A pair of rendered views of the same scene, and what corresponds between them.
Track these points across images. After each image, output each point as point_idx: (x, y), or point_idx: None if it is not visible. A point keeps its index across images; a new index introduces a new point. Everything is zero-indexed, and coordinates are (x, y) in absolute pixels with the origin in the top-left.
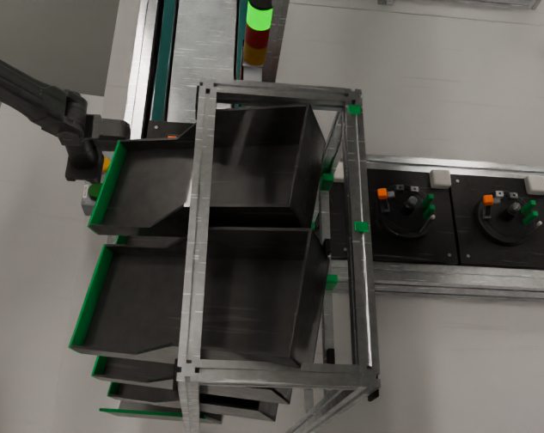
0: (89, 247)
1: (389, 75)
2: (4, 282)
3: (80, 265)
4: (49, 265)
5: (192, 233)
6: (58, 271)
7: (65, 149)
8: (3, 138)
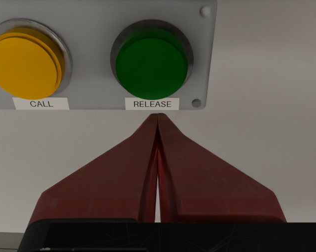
0: (263, 37)
1: None
2: (309, 178)
3: (308, 54)
4: (291, 116)
5: None
6: (310, 99)
7: None
8: (17, 218)
